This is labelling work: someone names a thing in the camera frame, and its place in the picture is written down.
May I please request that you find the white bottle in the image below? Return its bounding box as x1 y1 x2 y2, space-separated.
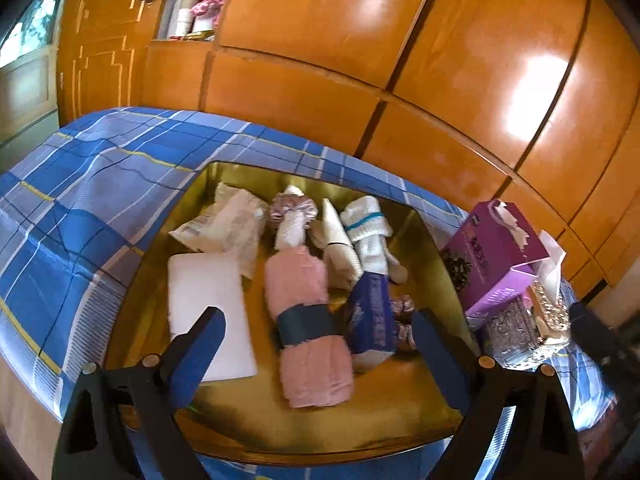
174 0 199 37

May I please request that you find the wooden wardrobe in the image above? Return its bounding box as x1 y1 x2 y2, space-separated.
142 0 640 291

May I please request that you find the satin scrunchie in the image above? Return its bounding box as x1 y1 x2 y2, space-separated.
270 195 321 228

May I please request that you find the cream woven cloth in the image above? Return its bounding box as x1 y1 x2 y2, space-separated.
310 197 363 291

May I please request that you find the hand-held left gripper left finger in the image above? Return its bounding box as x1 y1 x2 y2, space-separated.
50 305 227 480

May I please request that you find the wooden door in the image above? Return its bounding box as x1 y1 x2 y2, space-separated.
57 0 176 126

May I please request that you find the white foam pad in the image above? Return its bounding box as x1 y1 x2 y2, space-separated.
166 252 258 381

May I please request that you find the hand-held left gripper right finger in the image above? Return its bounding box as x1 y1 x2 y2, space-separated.
411 309 586 480

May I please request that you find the gold tray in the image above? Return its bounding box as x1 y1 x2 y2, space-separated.
102 160 481 466

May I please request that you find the white knitted sock teal band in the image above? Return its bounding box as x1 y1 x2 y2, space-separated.
340 197 408 285

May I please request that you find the silver embossed box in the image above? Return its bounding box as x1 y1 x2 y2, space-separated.
475 232 573 371

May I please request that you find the clear plastic packet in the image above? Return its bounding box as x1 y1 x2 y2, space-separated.
168 182 271 278

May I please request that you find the purple tissue box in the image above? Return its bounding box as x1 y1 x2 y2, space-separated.
440 199 551 318

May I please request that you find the window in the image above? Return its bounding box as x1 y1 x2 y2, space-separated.
0 0 68 67

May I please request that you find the blue plaid bedsheet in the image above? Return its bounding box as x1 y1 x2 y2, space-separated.
0 106 616 480

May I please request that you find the small red patterned sock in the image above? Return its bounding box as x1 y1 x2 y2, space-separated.
392 295 418 351

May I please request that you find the pink towel with dark band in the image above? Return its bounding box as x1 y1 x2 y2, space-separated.
264 246 355 408

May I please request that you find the white cloth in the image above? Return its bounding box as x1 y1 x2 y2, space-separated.
275 185 313 253

